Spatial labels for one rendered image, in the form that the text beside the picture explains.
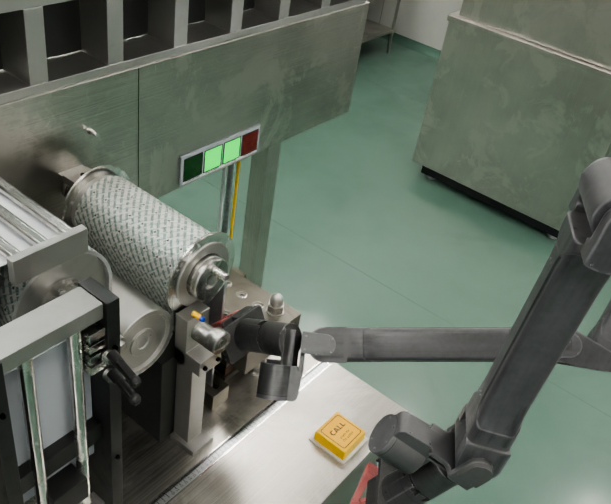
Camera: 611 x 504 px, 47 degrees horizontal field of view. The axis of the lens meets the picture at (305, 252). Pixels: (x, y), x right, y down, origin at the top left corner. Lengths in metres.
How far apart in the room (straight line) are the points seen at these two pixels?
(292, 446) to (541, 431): 1.64
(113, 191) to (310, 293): 1.98
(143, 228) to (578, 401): 2.24
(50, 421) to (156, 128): 0.70
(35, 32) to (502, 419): 0.87
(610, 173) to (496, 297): 2.67
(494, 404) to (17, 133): 0.83
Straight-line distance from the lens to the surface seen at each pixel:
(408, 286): 3.27
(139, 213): 1.17
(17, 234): 0.91
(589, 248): 0.72
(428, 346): 1.17
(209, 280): 1.12
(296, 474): 1.33
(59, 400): 0.90
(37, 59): 1.22
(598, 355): 1.23
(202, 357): 1.16
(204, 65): 1.46
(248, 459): 1.34
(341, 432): 1.37
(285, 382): 1.17
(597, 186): 0.73
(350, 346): 1.15
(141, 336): 1.12
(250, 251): 2.25
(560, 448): 2.85
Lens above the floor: 1.97
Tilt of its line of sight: 36 degrees down
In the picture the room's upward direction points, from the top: 10 degrees clockwise
